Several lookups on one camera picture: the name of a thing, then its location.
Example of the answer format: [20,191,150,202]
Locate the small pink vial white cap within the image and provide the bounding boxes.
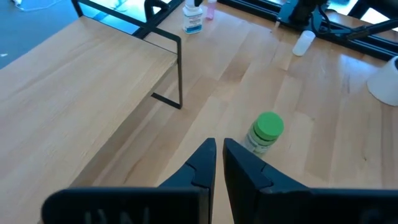
[205,0,218,21]

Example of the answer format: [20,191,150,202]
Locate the green cap medicine bottle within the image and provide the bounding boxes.
[241,111,285,156]

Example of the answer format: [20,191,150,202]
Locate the wooden shelf black metal frame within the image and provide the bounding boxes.
[0,0,184,224]

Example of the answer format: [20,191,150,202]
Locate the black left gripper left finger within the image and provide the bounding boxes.
[41,138,217,224]

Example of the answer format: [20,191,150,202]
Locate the black aluminium table frame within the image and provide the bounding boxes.
[133,0,398,62]

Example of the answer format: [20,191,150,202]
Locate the white medicine bottle blue label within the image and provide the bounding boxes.
[182,0,204,35]

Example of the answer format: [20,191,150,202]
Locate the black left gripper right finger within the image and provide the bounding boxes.
[222,138,398,224]

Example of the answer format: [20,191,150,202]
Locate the black rear bracket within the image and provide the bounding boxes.
[144,0,170,21]

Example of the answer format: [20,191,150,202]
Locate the green plant in white pot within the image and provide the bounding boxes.
[366,55,398,107]

